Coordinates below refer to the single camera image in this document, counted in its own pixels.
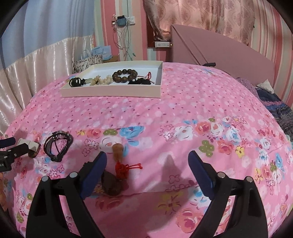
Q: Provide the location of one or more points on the white shallow box tray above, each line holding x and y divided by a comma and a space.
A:
146, 90

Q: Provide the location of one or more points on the white and silver bangle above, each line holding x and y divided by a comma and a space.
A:
28, 143

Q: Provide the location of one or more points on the light blue gift bag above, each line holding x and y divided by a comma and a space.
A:
101, 50

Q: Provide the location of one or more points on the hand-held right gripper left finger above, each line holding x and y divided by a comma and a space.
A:
93, 176

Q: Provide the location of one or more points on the wall outlet with blue charger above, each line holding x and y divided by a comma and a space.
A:
123, 20

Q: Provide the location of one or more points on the white power strip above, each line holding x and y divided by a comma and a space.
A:
162, 44

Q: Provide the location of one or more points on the pink padded headboard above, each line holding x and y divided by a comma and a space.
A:
224, 52

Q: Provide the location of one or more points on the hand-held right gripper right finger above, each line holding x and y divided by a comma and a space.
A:
202, 175

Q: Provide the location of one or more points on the white pillow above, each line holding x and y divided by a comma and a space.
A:
265, 85

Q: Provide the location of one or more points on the pink patterned curtain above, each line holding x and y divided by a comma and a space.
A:
201, 16

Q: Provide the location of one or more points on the pink floral bedsheet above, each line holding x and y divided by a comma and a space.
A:
183, 128

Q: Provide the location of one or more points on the purple dotted cloth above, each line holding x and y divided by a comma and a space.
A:
247, 85

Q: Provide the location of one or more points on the small black object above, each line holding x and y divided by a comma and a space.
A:
210, 64

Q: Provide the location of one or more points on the cream satin cloth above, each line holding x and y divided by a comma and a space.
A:
41, 66

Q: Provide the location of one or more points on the floral patterned gift bag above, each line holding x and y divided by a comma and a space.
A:
88, 63

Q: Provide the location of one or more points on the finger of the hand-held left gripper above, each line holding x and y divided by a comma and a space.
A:
6, 142
18, 151

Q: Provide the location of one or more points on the person's left hand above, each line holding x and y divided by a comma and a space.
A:
2, 190

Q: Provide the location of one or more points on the dark blue patterned blanket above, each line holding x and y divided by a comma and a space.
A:
279, 109

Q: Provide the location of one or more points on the gourd pendant red knot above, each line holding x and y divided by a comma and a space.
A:
117, 151

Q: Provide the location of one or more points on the pale blue curtain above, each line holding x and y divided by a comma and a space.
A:
45, 25

